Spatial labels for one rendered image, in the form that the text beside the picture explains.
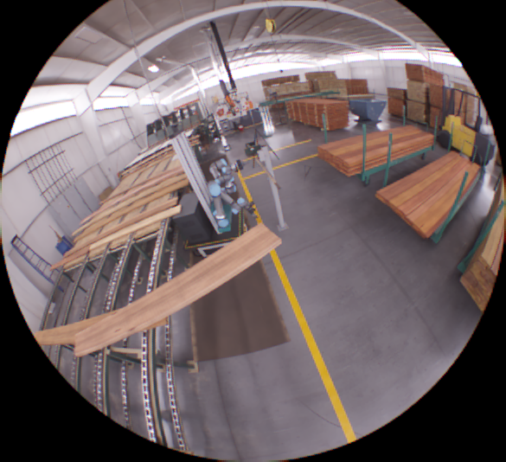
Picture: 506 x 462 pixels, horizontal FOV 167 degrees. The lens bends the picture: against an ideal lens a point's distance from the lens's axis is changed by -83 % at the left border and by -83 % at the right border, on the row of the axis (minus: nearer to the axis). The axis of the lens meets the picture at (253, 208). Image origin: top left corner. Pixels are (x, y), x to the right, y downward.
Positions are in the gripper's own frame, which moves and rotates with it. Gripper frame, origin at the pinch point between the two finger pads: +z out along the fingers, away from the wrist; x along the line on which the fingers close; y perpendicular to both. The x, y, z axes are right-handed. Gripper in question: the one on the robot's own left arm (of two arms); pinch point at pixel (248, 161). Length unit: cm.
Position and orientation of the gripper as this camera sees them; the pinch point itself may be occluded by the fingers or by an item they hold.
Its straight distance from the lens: 202.1
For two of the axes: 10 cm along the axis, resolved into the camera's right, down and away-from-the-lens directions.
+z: 9.4, -3.4, 0.3
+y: -1.5, -4.9, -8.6
